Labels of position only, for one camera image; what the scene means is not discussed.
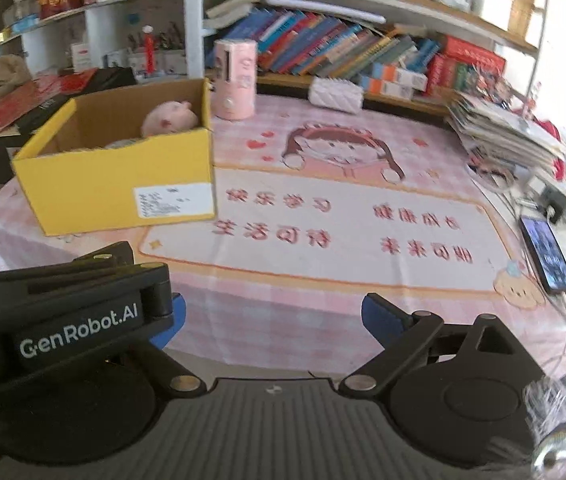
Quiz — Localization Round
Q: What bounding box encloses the wooden bookshelf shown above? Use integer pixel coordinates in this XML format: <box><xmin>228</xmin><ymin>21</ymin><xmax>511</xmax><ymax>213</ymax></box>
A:
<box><xmin>183</xmin><ymin>0</ymin><xmax>548</xmax><ymax>116</ymax></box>

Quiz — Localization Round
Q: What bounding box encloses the yellow cardboard box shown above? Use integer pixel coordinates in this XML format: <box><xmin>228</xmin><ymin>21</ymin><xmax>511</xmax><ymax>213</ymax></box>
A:
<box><xmin>10</xmin><ymin>77</ymin><xmax>216</xmax><ymax>237</ymax></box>

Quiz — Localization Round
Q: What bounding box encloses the beige cloth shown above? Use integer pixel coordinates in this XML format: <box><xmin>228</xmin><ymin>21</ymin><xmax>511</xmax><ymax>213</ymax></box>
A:
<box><xmin>0</xmin><ymin>55</ymin><xmax>31</xmax><ymax>108</ymax></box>

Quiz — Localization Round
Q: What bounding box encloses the white quilted pouch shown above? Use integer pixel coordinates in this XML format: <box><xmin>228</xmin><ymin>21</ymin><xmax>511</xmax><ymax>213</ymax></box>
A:
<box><xmin>309</xmin><ymin>77</ymin><xmax>365</xmax><ymax>112</ymax></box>

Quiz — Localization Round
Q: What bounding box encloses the white card box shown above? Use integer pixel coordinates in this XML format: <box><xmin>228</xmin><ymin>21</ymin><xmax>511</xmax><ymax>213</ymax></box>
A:
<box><xmin>70</xmin><ymin>42</ymin><xmax>91</xmax><ymax>71</ymax></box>

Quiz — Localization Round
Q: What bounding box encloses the white long flat board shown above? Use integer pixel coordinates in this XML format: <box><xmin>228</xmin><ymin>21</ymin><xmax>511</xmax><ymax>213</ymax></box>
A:
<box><xmin>263</xmin><ymin>0</ymin><xmax>389</xmax><ymax>23</ymax></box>

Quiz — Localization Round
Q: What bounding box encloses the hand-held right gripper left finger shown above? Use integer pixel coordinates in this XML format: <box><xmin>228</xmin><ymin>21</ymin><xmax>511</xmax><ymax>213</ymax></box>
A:
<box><xmin>128</xmin><ymin>292</ymin><xmax>209</xmax><ymax>401</ymax></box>

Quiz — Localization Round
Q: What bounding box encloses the white curved shelf unit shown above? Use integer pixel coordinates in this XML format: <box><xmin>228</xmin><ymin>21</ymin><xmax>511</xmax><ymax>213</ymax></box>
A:
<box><xmin>0</xmin><ymin>0</ymin><xmax>186</xmax><ymax>81</ymax></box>

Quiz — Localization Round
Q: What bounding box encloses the orange white box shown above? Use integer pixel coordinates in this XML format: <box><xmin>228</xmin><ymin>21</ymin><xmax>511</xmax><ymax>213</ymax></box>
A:
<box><xmin>358</xmin><ymin>75</ymin><xmax>414</xmax><ymax>98</ymax></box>
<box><xmin>373</xmin><ymin>62</ymin><xmax>428</xmax><ymax>91</ymax></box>

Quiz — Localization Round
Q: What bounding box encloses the white pen holder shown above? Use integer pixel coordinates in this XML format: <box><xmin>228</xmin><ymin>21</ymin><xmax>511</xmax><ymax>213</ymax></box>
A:
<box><xmin>473</xmin><ymin>0</ymin><xmax>514</xmax><ymax>31</ymax></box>

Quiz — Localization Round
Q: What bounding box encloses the pink cylindrical device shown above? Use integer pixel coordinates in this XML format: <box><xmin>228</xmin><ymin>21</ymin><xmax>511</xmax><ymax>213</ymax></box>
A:
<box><xmin>213</xmin><ymin>38</ymin><xmax>258</xmax><ymax>121</ymax></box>

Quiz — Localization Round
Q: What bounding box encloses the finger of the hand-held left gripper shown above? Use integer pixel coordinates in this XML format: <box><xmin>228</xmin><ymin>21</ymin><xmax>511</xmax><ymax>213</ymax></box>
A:
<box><xmin>72</xmin><ymin>241</ymin><xmax>135</xmax><ymax>268</ymax></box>

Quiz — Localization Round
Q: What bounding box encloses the stack of papers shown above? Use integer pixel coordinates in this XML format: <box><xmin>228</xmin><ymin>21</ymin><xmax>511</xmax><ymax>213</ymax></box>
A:
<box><xmin>445</xmin><ymin>91</ymin><xmax>566</xmax><ymax>181</ymax></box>

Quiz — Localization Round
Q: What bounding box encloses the black smartphone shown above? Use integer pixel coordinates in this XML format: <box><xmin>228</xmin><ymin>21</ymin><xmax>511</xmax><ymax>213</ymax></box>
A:
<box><xmin>519</xmin><ymin>215</ymin><xmax>566</xmax><ymax>295</ymax></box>

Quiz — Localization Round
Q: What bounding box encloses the pink plush toy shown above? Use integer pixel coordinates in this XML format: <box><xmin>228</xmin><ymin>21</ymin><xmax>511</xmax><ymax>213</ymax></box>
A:
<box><xmin>140</xmin><ymin>101</ymin><xmax>200</xmax><ymax>138</ymax></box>

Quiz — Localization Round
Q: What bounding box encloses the black long case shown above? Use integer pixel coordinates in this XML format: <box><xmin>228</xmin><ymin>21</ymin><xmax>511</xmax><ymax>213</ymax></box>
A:
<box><xmin>60</xmin><ymin>66</ymin><xmax>137</xmax><ymax>96</ymax></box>

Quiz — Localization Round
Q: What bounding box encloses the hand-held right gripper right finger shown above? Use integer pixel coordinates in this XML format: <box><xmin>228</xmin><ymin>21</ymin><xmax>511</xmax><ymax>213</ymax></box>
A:
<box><xmin>338</xmin><ymin>292</ymin><xmax>538</xmax><ymax>396</ymax></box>

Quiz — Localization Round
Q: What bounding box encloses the group of pen holders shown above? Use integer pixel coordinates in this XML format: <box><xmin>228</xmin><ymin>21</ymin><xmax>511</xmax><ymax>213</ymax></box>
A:
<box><xmin>126</xmin><ymin>25</ymin><xmax>187</xmax><ymax>78</ymax></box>

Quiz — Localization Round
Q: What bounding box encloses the red boxed book set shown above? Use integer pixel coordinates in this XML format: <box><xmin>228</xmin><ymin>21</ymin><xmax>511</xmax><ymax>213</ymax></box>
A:
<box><xmin>428</xmin><ymin>35</ymin><xmax>508</xmax><ymax>98</ymax></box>

